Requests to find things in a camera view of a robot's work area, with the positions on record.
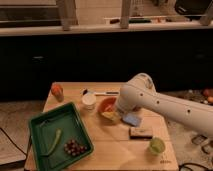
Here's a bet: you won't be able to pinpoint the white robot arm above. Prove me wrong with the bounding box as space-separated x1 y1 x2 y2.
115 73 213 139

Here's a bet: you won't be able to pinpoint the white paper cup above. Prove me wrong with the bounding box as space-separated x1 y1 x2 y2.
82 93 96 110

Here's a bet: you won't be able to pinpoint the spice jars on floor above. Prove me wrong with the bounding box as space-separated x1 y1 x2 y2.
179 89 213 155

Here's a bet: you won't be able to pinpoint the orange carrot toy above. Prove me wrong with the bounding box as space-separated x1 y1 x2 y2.
51 83 64 102

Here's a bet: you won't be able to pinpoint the brown sponge block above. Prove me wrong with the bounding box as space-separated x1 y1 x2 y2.
129 127 153 139

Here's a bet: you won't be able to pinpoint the orange bowl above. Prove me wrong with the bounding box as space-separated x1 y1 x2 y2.
98 97 116 115

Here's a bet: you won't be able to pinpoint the green plastic tray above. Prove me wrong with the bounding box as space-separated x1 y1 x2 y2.
29 102 93 171

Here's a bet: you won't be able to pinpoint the black cable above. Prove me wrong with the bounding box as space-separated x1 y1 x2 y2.
0 127 33 163

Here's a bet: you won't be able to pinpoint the yellow banana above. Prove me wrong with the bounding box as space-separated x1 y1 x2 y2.
102 112 120 122

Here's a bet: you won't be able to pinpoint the green plastic cup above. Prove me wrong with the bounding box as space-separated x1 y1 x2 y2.
148 137 166 155

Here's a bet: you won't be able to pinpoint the wooden table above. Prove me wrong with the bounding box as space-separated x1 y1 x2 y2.
44 82 178 171

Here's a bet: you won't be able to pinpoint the blue sponge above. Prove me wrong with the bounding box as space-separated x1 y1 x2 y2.
122 113 142 127

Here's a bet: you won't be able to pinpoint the bunch of dark grapes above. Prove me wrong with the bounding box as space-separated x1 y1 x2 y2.
64 139 87 157

